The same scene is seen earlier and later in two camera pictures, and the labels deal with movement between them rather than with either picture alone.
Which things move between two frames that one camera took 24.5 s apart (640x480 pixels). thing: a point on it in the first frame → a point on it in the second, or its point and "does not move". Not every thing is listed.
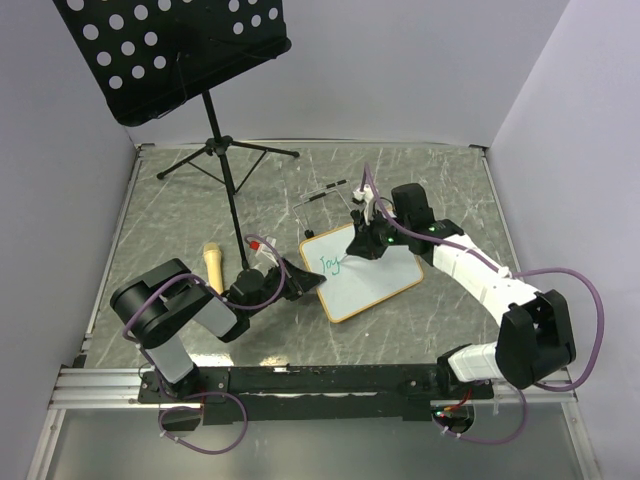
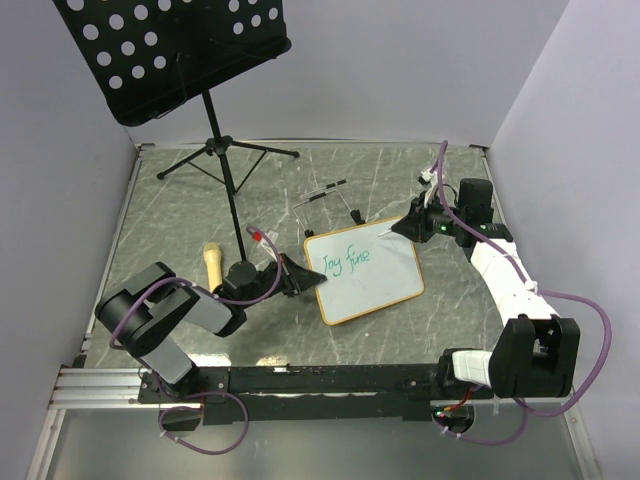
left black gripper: (299, 281) does not move
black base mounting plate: (340, 394) does not move
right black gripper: (364, 244) → (414, 226)
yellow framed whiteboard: (354, 284) does not move
